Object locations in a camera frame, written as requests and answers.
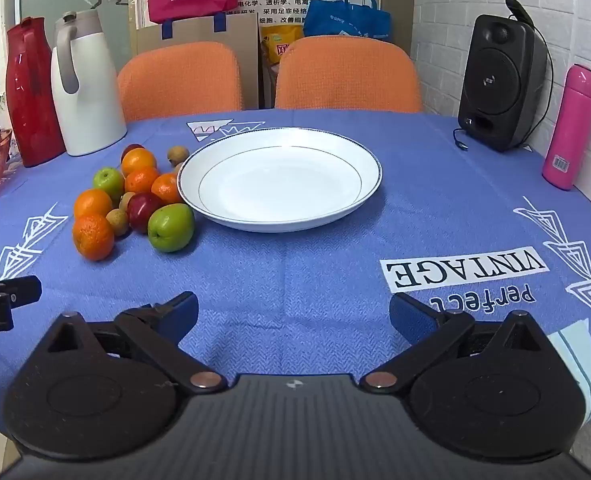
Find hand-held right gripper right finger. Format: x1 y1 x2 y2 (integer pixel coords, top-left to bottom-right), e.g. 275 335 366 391
359 291 547 396

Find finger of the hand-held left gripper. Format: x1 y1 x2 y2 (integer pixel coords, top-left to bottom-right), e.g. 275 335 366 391
0 276 42 307

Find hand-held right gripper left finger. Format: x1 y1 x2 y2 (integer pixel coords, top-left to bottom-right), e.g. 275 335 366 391
45 290 227 395

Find orange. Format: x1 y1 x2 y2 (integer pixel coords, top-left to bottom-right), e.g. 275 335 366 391
121 148 157 177
124 166 160 195
151 172 182 206
72 214 115 262
74 188 113 221

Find green apple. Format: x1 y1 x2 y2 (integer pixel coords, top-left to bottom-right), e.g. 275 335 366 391
148 203 196 253
92 168 125 200

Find white plate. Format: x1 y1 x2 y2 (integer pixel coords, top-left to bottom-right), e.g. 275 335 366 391
176 127 383 233

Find blue printed tablecloth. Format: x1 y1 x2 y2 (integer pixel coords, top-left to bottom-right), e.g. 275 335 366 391
0 110 591 431

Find red thermos jug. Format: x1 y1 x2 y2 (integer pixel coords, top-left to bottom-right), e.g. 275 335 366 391
5 16 67 168

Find white thermos jug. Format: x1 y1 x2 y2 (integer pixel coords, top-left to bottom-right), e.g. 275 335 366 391
50 9 128 157

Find orange chair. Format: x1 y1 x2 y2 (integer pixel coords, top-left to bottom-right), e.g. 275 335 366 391
116 41 243 123
274 36 423 113

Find pink bottle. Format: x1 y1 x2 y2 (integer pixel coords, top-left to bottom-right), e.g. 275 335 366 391
542 64 591 191

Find black speaker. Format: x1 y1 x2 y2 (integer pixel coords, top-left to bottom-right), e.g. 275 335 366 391
458 14 549 153

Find yellow bag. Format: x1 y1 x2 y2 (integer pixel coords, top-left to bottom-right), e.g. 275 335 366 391
259 25 306 108

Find small black microphone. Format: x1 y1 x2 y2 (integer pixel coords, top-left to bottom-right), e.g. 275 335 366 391
504 0 535 27

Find brown paper bag blue handles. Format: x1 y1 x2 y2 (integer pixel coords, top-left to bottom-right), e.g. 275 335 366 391
135 12 259 110

